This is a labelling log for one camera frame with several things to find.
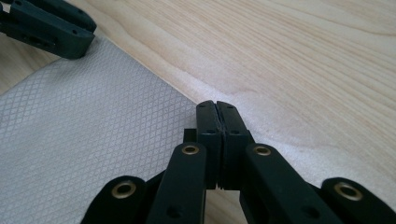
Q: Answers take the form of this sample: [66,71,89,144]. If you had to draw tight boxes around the grey diamond-pattern cloth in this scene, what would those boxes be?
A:
[0,35,200,224]

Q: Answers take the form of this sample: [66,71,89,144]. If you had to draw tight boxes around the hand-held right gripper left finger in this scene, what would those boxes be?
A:
[183,100,223,190]

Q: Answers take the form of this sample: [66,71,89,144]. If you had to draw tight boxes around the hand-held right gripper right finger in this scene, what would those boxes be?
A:
[217,101,255,191]

